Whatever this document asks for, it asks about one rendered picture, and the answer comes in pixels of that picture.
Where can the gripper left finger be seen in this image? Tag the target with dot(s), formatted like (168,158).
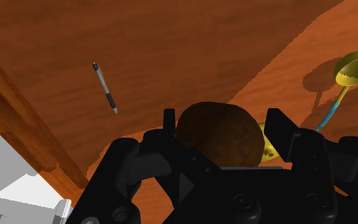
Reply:
(126,173)

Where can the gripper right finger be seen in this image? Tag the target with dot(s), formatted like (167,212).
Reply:
(312,161)

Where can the grey and black pen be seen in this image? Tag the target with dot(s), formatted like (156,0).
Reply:
(105,88)

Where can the brown round object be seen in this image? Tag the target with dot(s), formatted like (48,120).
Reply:
(219,133)

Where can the wooden table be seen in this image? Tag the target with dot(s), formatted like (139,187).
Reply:
(172,46)

